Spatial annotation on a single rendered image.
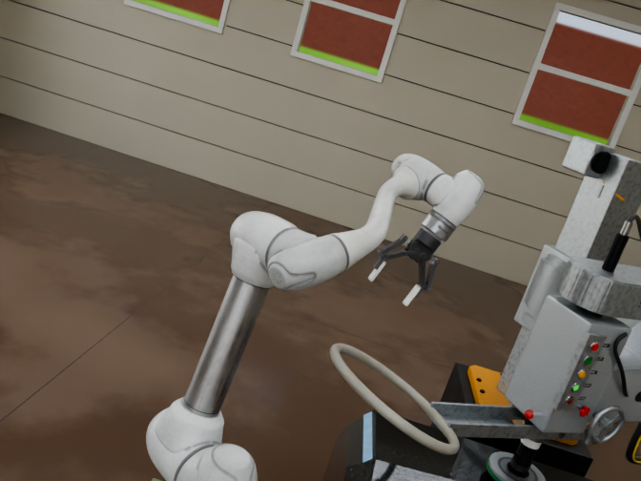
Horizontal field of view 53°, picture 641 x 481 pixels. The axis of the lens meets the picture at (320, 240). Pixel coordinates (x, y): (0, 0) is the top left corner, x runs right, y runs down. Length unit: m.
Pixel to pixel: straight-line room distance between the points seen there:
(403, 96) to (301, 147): 1.43
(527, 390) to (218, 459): 1.19
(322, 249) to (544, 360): 1.09
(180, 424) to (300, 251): 0.57
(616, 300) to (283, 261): 1.18
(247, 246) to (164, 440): 0.56
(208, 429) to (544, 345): 1.19
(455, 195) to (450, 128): 6.41
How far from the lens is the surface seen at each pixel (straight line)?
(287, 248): 1.53
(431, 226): 1.87
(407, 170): 1.92
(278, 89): 8.46
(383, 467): 2.43
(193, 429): 1.76
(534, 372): 2.40
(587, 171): 3.09
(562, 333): 2.32
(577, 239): 3.17
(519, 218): 8.51
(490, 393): 3.39
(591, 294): 2.24
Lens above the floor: 2.14
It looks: 16 degrees down
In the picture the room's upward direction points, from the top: 17 degrees clockwise
